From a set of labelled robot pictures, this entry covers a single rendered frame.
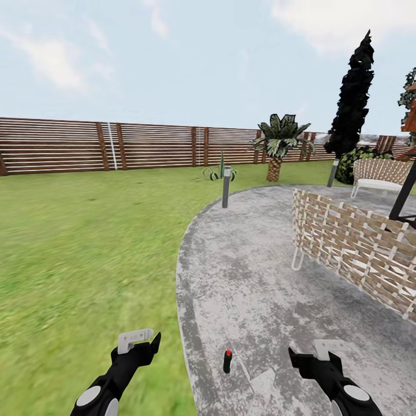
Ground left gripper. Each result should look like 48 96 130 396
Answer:
111 332 161 381

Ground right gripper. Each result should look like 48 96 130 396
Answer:
288 348 343 390

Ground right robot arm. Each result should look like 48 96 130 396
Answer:
288 339 382 416

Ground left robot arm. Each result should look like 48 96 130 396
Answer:
70 329 161 416

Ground insectifuge atomizer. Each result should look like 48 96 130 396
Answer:
223 351 232 373

